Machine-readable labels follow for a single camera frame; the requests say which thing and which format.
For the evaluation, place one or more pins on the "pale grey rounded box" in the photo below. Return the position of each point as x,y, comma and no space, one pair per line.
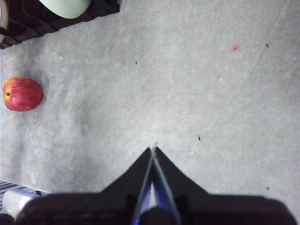
14,202

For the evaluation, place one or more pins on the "pale green plate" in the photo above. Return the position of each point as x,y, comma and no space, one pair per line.
68,9

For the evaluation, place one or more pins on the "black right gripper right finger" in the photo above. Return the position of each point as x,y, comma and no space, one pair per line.
222,211

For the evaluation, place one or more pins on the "red apple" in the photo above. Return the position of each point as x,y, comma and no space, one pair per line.
23,95

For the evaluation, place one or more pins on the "striped grey panel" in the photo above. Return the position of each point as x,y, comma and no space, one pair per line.
7,185

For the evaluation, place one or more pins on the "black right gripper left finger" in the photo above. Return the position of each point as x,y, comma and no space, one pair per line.
93,208

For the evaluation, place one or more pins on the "cream plate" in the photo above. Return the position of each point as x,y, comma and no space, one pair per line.
3,21

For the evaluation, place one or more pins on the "black plate rack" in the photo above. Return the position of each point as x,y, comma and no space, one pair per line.
30,25

